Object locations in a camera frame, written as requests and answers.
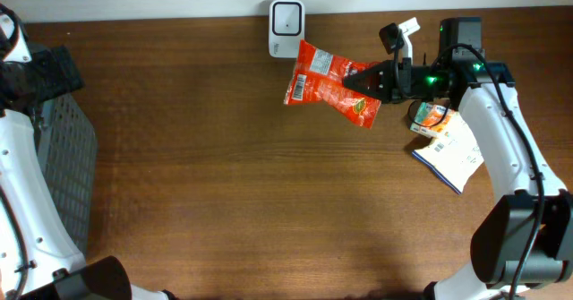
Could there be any teal tissue pack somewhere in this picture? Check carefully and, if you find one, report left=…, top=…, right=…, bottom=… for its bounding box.
left=410, top=102, right=433, bottom=133

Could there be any orange tissue pack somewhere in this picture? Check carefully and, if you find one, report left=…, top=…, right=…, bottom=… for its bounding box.
left=422, top=105, right=456, bottom=138

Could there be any red snack bag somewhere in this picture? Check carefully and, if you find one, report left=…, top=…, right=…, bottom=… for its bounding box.
left=283, top=40, right=381, bottom=129

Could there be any cream snack bag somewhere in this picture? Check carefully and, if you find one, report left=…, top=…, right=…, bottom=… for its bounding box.
left=412, top=112, right=483, bottom=194

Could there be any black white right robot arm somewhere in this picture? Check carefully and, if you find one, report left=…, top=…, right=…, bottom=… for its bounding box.
left=343, top=17, right=572, bottom=299

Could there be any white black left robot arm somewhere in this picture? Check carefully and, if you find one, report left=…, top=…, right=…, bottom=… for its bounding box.
left=1, top=6, right=174, bottom=299

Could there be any white black barcode scanner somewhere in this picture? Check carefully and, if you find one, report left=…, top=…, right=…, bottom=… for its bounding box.
left=269, top=0, right=306, bottom=58

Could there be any grey plastic basket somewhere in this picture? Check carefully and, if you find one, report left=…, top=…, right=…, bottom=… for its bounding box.
left=31, top=94, right=98, bottom=253

